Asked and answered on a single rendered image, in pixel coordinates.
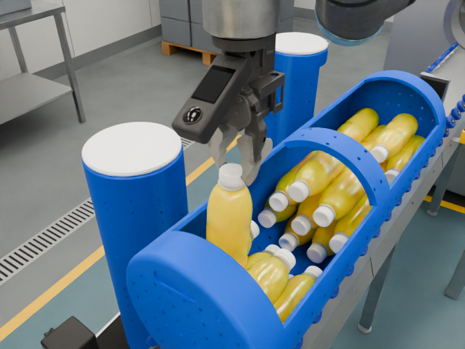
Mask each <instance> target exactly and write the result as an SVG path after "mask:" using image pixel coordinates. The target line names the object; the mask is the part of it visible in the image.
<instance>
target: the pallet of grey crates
mask: <svg viewBox="0 0 465 349"><path fill-rule="evenodd" d="M294 1H295V0H281V2H280V27H279V28H278V29H277V31H276V34H280V33H292V32H293V11H294ZM159 8H160V15H161V27H162V34H163V41H162V49H163V54H165V55H172V54H174V53H177V52H179V51H181V50H183V49H185V48H186V49H190V50H193V51H198V52H202V56H203V64H206V65H209V66H210V65H211V64H212V62H213V61H214V59H215V58H216V56H217V55H218V54H222V55H225V51H224V50H221V49H219V48H216V47H215V46H213V45H212V35H211V34H209V33H208V32H207V31H205V29H204V27H203V8H202V0H159Z"/></svg>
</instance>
